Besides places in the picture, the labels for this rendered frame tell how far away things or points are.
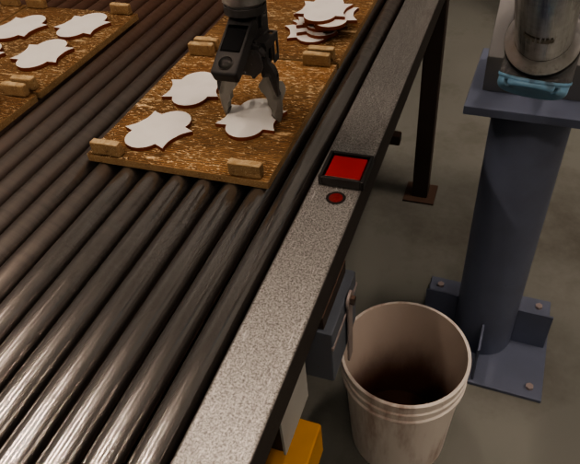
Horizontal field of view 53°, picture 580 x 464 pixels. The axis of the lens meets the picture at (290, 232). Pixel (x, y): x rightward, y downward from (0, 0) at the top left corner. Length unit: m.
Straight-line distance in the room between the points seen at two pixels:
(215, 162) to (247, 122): 0.12
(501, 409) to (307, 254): 1.07
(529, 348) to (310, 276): 1.21
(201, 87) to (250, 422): 0.74
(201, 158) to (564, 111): 0.71
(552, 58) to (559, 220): 1.43
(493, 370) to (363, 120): 0.98
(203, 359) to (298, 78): 0.68
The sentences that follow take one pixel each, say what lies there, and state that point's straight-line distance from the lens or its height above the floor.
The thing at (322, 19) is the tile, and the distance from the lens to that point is 1.36.
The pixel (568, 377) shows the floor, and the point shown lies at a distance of 1.92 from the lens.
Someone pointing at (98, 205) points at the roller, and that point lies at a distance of 1.02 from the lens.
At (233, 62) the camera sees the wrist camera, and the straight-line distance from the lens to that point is 0.99.
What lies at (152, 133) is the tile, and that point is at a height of 0.94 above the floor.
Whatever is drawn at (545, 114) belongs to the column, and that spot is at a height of 0.87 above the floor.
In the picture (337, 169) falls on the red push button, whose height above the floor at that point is 0.93.
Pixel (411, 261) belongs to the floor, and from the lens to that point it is 2.12.
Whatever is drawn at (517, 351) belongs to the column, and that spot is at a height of 0.01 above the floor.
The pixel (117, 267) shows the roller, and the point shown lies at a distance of 0.90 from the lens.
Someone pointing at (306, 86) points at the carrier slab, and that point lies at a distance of 1.20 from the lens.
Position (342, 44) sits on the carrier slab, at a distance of 1.36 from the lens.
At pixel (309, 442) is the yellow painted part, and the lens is 0.92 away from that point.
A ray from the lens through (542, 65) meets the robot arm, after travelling 1.03.
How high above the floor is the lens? 1.52
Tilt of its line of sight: 43 degrees down
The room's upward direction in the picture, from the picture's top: 6 degrees counter-clockwise
